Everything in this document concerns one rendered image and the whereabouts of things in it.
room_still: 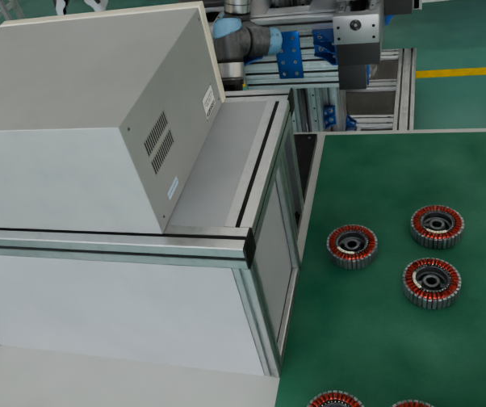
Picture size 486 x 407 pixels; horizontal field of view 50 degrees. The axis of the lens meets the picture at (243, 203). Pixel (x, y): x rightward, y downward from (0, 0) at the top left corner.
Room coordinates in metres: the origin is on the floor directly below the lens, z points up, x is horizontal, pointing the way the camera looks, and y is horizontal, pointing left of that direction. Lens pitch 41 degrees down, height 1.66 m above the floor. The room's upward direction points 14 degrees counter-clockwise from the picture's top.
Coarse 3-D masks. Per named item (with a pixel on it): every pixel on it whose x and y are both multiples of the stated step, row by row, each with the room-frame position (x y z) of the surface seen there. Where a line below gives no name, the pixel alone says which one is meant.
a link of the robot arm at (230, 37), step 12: (216, 24) 1.30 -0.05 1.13; (228, 24) 1.28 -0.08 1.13; (240, 24) 1.30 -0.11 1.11; (216, 36) 1.28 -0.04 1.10; (228, 36) 1.27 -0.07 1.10; (240, 36) 1.28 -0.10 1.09; (216, 48) 1.28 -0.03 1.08; (228, 48) 1.26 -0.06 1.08; (240, 48) 1.27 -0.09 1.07; (228, 60) 1.24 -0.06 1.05; (240, 60) 1.25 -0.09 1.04
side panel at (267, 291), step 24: (288, 216) 0.75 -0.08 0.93; (264, 240) 0.64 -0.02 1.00; (288, 240) 0.75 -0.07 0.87; (264, 264) 0.61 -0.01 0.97; (288, 264) 0.74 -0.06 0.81; (240, 288) 0.53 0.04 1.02; (264, 288) 0.58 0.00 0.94; (288, 288) 0.70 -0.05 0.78; (264, 312) 0.53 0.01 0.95; (288, 312) 0.64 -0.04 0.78; (264, 336) 0.52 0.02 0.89; (264, 360) 0.53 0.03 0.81
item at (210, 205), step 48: (240, 96) 0.95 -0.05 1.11; (288, 96) 0.90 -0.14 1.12; (240, 144) 0.78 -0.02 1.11; (192, 192) 0.68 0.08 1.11; (240, 192) 0.65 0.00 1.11; (0, 240) 0.69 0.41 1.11; (48, 240) 0.65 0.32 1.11; (96, 240) 0.62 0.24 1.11; (144, 240) 0.59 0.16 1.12; (192, 240) 0.57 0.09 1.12; (240, 240) 0.54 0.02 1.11
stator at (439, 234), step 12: (420, 216) 0.80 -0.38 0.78; (432, 216) 0.80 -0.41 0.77; (444, 216) 0.79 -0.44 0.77; (456, 216) 0.77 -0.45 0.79; (420, 228) 0.76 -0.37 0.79; (432, 228) 0.76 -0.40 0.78; (444, 228) 0.76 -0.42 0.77; (456, 228) 0.74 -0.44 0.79; (420, 240) 0.75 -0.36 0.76; (432, 240) 0.73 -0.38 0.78; (444, 240) 0.72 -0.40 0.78; (456, 240) 0.72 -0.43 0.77
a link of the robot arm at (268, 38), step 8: (248, 24) 1.37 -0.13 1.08; (256, 24) 1.37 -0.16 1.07; (256, 32) 1.31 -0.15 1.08; (264, 32) 1.31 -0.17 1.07; (272, 32) 1.32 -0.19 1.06; (280, 32) 1.34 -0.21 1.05; (256, 40) 1.29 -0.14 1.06; (264, 40) 1.30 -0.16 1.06; (272, 40) 1.31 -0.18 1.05; (280, 40) 1.32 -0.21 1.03; (256, 48) 1.29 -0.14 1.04; (264, 48) 1.30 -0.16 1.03; (272, 48) 1.31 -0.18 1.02; (280, 48) 1.32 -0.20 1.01; (248, 56) 1.30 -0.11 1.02
